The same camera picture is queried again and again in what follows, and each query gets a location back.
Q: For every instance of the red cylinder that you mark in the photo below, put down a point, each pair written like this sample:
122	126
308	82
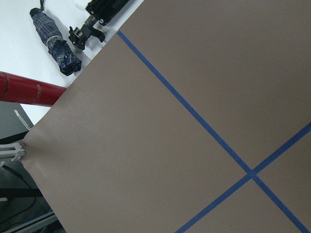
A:
17	89

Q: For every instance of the aluminium frame post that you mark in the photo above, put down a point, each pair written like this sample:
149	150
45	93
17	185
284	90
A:
14	151

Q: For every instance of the blue plaid folded umbrella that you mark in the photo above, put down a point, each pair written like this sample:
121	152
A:
57	46

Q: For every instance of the black folded tripod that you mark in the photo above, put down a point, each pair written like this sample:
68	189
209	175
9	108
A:
101	11

